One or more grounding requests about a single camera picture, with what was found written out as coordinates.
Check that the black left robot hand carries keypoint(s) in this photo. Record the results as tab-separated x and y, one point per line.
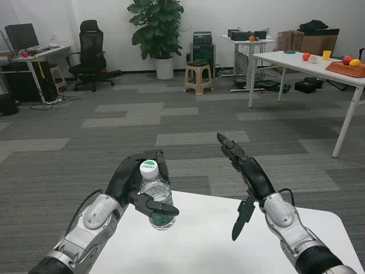
119	179

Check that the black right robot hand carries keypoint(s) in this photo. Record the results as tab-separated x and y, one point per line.
256	177

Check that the clear water bottle white cap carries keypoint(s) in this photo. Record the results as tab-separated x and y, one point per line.
149	168

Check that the flat black equipment on floor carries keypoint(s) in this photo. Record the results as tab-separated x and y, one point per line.
269	85

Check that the black case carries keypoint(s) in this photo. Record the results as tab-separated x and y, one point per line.
316	82
303	87

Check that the white power strip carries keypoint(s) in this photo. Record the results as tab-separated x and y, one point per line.
54	101

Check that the large white table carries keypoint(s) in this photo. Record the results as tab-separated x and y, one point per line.
285	61

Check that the beige plastic stool dark seat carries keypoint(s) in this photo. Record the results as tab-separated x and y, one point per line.
197	65

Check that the teal plate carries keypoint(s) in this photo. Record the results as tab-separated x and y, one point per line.
289	52

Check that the orange fruit beside white cup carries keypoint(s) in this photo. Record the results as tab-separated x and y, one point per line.
306	56

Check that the white cup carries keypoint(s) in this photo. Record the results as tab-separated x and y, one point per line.
313	59

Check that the black green equipment cabinet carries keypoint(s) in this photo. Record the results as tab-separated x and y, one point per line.
202	54

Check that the black waste bin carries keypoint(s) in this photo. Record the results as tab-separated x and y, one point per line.
8	104

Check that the small white standing desk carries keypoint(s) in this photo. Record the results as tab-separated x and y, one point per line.
242	41

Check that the orange woven tray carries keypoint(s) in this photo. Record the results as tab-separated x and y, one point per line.
342	70

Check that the brown paper bag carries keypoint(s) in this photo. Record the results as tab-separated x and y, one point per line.
297	41
284	41

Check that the black cabinet under desk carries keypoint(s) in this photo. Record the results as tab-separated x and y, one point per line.
20	82

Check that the black mesh office chair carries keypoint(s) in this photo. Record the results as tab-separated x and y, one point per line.
91	42

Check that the yellow cup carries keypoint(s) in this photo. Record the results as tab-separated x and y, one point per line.
327	55

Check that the wide black box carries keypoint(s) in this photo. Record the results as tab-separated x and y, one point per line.
241	36

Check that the small black box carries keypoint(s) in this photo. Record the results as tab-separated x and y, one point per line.
260	34

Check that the large cardboard box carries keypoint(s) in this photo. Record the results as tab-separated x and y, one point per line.
316	44

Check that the large red apple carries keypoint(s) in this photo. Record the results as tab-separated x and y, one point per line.
347	59

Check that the white office desk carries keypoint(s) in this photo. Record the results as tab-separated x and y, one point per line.
42	52

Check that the black device on cabinet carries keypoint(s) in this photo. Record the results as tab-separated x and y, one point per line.
202	37

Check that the yellow fruit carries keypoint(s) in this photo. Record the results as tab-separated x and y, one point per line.
355	63

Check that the green plant in white pot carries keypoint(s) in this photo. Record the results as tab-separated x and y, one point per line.
157	28

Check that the black cloth bundle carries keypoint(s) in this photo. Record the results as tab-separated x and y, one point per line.
312	25

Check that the black computer monitor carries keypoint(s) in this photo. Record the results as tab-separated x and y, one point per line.
21	37

